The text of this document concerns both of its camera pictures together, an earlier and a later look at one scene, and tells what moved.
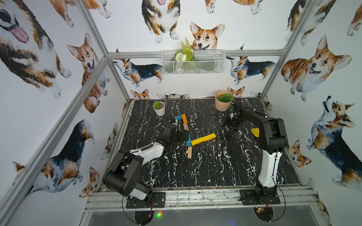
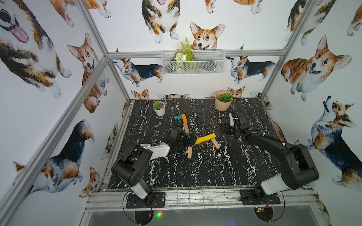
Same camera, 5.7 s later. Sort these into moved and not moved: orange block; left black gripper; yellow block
Moved: left black gripper
Not moved: orange block; yellow block
